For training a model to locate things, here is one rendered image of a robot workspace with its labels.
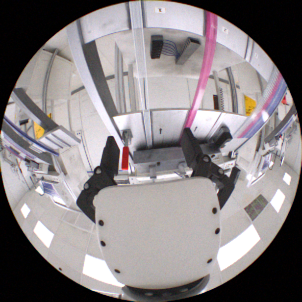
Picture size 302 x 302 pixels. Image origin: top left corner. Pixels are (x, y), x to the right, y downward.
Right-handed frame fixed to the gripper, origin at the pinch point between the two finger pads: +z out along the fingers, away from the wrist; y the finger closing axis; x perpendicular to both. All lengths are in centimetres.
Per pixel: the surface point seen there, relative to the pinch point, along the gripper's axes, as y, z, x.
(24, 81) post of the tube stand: -30.6, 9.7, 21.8
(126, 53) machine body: -7, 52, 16
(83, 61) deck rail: -8.4, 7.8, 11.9
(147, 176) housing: -2.7, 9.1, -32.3
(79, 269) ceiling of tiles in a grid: -157, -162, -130
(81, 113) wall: -145, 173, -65
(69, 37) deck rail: -9.4, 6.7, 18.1
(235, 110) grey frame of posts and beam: 60, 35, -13
